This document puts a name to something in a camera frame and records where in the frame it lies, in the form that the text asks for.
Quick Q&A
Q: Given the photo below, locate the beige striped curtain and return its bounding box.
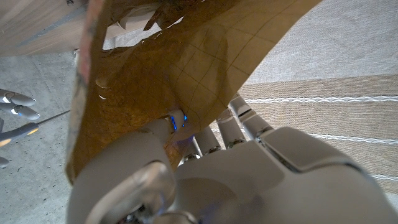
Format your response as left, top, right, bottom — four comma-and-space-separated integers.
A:
211, 0, 398, 203

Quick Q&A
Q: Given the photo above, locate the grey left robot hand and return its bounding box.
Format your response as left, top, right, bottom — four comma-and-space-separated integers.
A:
67, 92, 398, 224

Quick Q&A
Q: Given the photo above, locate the floral fabric piece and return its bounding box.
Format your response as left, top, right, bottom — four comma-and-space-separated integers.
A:
64, 0, 323, 184

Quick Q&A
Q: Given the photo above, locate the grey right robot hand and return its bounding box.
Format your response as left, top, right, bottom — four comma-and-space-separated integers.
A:
0, 88, 41, 169

